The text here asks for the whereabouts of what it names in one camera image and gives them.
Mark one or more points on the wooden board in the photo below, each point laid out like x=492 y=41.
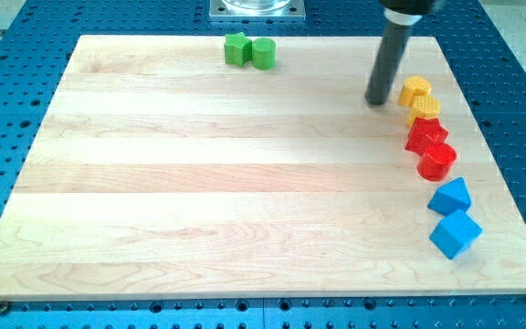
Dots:
x=161 y=172

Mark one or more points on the left board clamp screw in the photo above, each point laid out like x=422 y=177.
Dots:
x=5 y=307

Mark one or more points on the green cylinder block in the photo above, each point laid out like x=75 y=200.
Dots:
x=263 y=53

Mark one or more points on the green star block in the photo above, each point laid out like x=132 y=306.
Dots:
x=237 y=49

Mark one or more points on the red star block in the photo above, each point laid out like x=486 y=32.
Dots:
x=423 y=132

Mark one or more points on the yellow hexagon block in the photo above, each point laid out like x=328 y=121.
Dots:
x=423 y=106

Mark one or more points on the yellow heart block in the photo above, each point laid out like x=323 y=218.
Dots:
x=412 y=87

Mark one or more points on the red cylinder block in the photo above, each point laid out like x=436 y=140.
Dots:
x=436 y=161

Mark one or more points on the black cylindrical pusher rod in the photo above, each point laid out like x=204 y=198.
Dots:
x=397 y=31

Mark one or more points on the blue triangle block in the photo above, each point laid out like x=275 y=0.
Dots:
x=450 y=197

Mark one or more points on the blue cube block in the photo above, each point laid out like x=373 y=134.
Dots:
x=455 y=233

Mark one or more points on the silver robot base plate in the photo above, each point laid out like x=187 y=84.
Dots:
x=256 y=10

